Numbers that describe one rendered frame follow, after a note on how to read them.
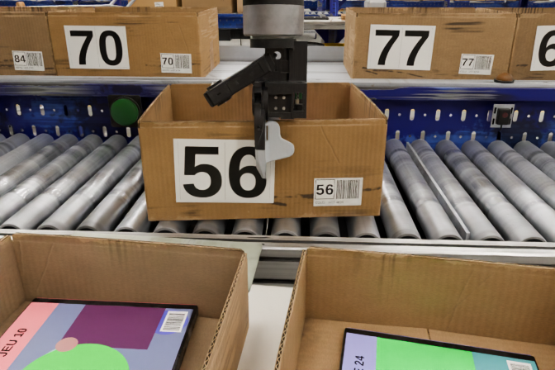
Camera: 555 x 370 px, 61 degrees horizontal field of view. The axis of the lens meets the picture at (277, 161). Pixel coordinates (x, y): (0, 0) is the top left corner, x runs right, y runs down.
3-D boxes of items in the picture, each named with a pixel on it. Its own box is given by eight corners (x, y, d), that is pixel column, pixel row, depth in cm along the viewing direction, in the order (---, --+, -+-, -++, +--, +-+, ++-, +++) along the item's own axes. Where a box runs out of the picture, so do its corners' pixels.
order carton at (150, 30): (55, 78, 124) (44, 11, 118) (100, 61, 152) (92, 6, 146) (202, 80, 122) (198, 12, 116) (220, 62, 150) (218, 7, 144)
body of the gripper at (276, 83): (305, 123, 69) (307, 39, 66) (248, 122, 69) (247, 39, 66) (305, 115, 77) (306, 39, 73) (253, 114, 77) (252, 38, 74)
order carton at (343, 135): (145, 221, 77) (135, 122, 71) (173, 158, 105) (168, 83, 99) (381, 215, 79) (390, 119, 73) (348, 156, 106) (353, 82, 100)
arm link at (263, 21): (239, 4, 64) (247, 7, 74) (239, 40, 66) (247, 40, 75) (304, 4, 64) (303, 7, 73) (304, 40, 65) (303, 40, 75)
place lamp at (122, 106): (111, 125, 120) (107, 99, 117) (113, 125, 121) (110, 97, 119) (138, 126, 120) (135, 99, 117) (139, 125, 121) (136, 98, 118)
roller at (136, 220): (110, 258, 76) (106, 230, 74) (184, 150, 125) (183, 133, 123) (139, 258, 76) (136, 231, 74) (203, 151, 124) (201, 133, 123)
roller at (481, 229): (475, 268, 73) (480, 239, 72) (406, 154, 122) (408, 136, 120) (508, 268, 73) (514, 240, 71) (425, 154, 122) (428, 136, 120)
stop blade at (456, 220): (458, 280, 78) (466, 233, 75) (403, 174, 121) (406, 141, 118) (462, 280, 78) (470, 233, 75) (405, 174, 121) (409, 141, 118)
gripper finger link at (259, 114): (264, 151, 69) (264, 91, 68) (253, 150, 69) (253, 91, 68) (266, 147, 74) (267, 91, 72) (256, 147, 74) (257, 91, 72)
